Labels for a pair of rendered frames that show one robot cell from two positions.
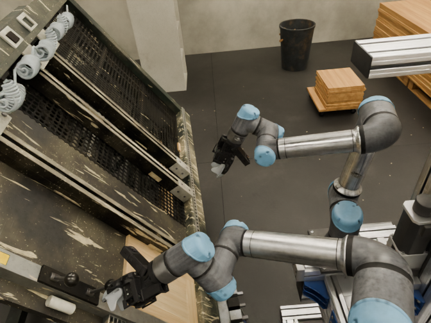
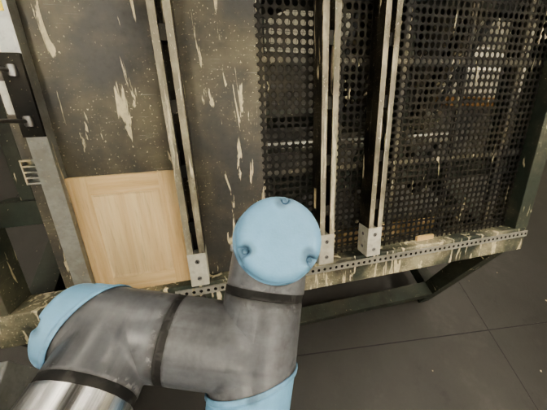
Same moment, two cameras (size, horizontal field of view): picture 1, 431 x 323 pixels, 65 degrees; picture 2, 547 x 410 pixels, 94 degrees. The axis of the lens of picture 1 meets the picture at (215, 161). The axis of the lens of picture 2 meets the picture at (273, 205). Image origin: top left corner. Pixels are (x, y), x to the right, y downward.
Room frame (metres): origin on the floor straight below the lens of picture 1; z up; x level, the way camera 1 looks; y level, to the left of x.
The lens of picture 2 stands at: (1.07, -0.26, 1.81)
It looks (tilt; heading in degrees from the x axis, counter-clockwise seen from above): 49 degrees down; 75
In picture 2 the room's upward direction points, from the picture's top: 8 degrees clockwise
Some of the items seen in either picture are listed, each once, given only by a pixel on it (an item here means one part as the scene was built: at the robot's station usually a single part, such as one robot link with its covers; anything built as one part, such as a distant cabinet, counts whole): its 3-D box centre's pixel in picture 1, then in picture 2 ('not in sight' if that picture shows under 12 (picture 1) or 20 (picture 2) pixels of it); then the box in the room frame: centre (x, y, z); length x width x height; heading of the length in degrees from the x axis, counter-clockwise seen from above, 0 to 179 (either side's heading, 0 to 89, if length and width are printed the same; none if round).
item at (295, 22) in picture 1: (295, 45); not in sight; (5.06, -1.40, 0.33); 0.54 x 0.54 x 0.65
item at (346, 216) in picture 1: (345, 220); not in sight; (0.88, -0.50, 1.20); 0.13 x 0.12 x 0.14; 165
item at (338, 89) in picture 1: (333, 91); not in sight; (3.75, -1.57, 0.20); 0.61 x 0.51 x 0.40; 179
